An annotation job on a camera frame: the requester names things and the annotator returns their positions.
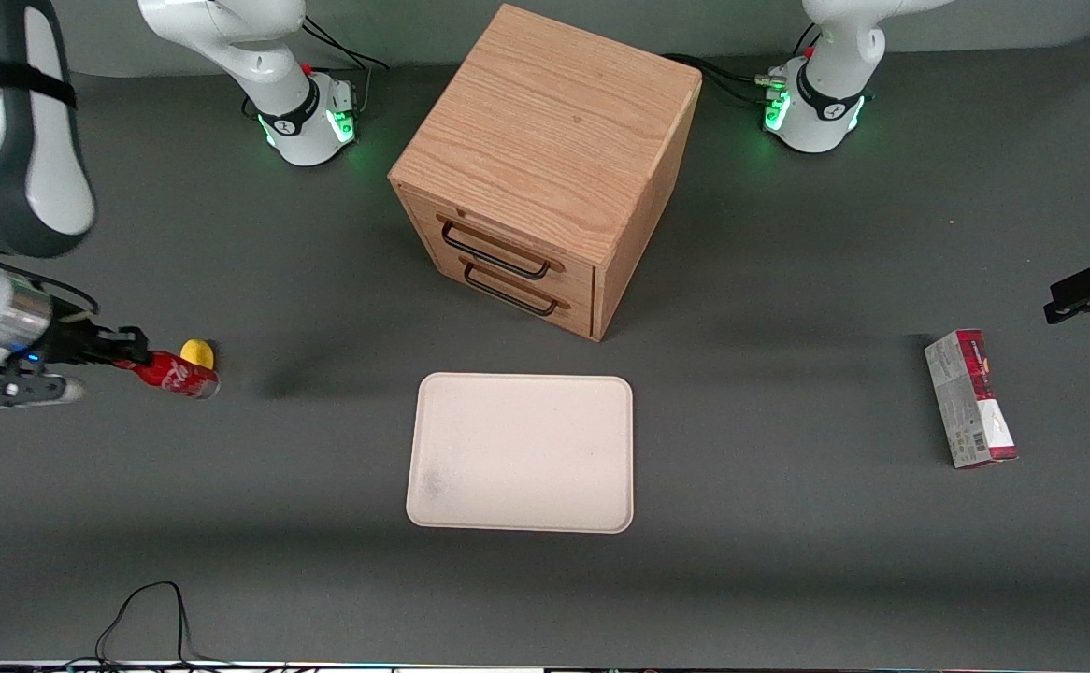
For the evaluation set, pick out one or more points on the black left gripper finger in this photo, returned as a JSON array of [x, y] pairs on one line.
[[1073, 308], [1082, 279]]

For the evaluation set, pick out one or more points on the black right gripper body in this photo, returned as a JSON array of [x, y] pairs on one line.
[[71, 342]]

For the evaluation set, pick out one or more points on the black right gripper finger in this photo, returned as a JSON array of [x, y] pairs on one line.
[[124, 357], [120, 335]]

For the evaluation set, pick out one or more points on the red coke bottle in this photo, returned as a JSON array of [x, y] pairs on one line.
[[180, 376]]

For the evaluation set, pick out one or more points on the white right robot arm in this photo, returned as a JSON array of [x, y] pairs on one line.
[[40, 168]]

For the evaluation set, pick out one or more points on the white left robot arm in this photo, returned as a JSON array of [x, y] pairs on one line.
[[821, 117]]

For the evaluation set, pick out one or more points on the cream rectangular tray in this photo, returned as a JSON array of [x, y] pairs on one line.
[[522, 453]]

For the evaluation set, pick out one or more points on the yellow lemon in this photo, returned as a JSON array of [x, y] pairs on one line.
[[197, 351]]

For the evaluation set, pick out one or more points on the grey and red carton box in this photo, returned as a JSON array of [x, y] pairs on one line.
[[970, 402]]

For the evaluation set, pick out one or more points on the wooden two-drawer cabinet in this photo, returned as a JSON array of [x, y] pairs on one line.
[[545, 131]]

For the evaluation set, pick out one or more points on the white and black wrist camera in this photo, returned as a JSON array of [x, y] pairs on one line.
[[12, 390]]

